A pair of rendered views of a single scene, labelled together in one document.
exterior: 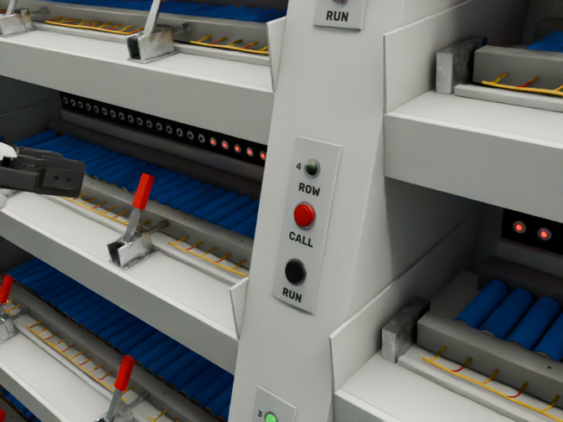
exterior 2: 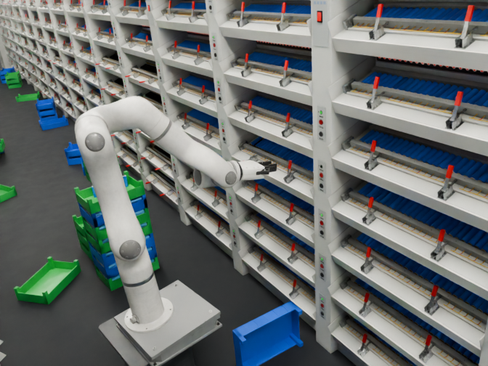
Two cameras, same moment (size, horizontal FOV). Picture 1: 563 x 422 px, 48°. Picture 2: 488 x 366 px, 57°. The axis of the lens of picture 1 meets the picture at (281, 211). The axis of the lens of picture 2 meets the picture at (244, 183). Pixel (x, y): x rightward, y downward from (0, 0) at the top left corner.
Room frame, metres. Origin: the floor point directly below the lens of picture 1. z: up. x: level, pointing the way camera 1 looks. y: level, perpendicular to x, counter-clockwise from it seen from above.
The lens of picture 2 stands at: (-1.04, -0.26, 1.52)
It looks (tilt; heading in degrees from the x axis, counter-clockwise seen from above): 25 degrees down; 20
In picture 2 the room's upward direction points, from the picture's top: 5 degrees counter-clockwise
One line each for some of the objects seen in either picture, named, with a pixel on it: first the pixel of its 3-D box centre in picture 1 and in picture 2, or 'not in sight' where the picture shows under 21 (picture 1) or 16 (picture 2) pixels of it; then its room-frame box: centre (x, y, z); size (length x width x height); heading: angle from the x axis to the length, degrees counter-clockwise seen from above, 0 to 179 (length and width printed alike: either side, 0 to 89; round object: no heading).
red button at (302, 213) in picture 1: (306, 214); not in sight; (0.44, -0.02, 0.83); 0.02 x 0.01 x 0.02; 51
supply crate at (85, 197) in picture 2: not in sight; (110, 191); (0.75, 1.15, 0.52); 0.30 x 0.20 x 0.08; 146
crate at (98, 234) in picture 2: not in sight; (115, 217); (0.75, 1.15, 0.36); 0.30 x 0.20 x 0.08; 146
